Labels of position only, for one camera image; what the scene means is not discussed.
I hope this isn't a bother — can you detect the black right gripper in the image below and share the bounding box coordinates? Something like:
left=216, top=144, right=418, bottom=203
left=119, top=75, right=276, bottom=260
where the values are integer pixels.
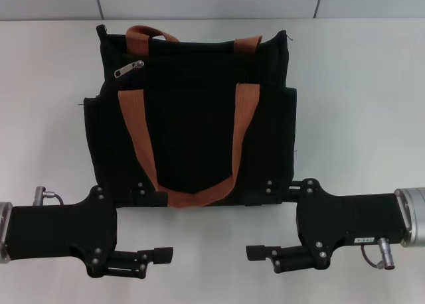
left=245, top=177, right=408, bottom=275

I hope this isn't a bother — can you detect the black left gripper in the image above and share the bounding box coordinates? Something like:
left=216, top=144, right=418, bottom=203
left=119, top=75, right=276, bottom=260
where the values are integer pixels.
left=2, top=185, right=119, bottom=278

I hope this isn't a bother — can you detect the black bag with orange handles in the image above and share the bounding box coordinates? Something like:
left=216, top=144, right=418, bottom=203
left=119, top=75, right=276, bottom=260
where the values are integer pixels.
left=82, top=24, right=298, bottom=209

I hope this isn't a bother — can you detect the silver zipper pull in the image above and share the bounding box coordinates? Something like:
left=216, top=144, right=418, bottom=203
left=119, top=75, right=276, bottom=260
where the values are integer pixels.
left=114, top=60, right=145, bottom=79

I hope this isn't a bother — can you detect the grey left gripper cable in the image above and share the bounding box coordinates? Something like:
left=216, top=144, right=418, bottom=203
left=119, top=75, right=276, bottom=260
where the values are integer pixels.
left=32, top=185, right=64, bottom=206

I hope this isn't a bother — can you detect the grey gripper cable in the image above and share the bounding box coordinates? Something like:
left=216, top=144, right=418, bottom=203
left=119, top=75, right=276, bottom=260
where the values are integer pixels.
left=361, top=236, right=398, bottom=270
left=32, top=185, right=64, bottom=206

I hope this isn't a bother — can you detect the grey right gripper cable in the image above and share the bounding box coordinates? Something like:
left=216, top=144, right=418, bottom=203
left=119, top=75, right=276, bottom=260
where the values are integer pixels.
left=361, top=236, right=398, bottom=270

